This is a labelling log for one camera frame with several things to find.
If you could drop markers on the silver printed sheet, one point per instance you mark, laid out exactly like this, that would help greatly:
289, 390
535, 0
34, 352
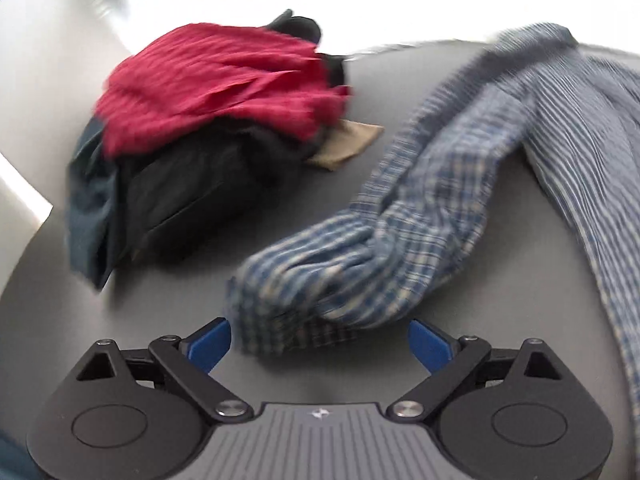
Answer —
400, 0

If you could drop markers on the tan cloth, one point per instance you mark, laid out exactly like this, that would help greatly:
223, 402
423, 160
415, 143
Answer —
350, 144

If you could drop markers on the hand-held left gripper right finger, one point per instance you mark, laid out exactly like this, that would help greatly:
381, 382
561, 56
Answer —
425, 343

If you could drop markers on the blue plaid shirt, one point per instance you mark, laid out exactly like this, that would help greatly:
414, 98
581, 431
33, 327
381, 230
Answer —
440, 195

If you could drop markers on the black knit cloth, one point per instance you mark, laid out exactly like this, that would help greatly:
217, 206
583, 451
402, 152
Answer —
305, 30

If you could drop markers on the red plaid garment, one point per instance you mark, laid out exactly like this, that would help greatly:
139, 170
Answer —
215, 85

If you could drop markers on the dark teal garment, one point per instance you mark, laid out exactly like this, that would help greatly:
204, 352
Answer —
90, 210

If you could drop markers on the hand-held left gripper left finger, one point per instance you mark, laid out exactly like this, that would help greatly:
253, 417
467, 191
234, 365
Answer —
211, 344

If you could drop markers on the black garment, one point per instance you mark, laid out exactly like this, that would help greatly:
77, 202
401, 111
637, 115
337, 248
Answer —
200, 185

